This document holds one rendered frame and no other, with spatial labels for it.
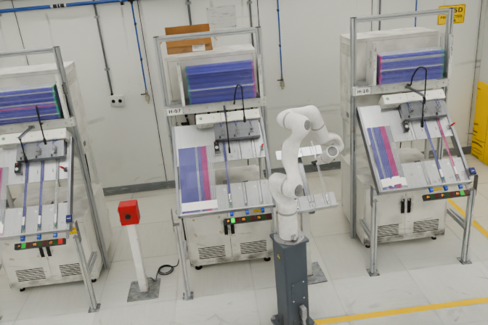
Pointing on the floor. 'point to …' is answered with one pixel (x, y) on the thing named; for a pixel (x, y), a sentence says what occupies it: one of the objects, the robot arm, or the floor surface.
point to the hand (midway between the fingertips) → (320, 162)
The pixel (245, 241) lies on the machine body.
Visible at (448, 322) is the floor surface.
